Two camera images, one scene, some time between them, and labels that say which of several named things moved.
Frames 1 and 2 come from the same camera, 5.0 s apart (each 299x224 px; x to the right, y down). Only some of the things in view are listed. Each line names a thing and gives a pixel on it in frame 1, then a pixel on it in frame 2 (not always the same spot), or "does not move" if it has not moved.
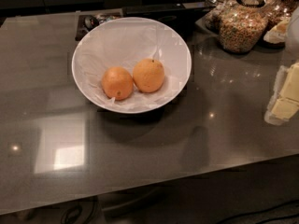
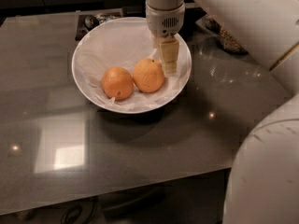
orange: [149, 76] does not move
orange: [117, 82] does not move
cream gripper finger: [284, 105] -> [165, 23]
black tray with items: [86, 21] does not move
